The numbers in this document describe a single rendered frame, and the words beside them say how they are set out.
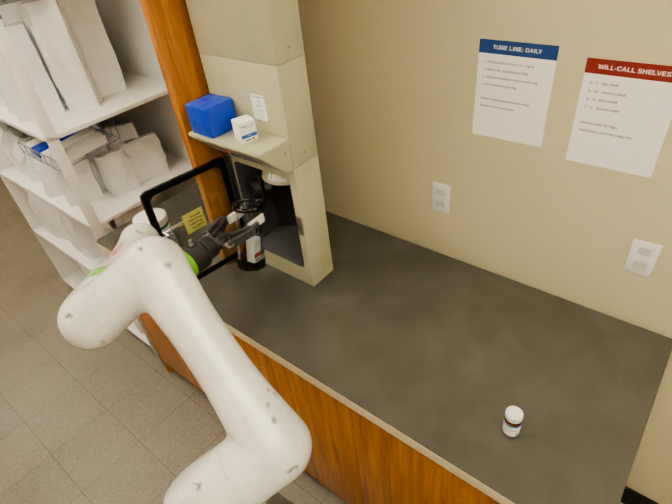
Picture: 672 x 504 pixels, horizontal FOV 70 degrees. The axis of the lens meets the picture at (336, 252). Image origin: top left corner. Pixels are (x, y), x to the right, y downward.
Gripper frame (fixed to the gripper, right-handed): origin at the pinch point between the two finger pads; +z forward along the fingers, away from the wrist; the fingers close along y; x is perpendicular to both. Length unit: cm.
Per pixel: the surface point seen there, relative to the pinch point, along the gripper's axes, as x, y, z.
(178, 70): -45.4, 17.6, 4.2
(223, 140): -28.9, -1.8, -1.8
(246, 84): -42.1, -6.1, 8.3
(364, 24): -46, -18, 51
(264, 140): -28.5, -13.3, 3.5
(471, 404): 30, -84, -9
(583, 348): 31, -103, 25
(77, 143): -6, 109, 2
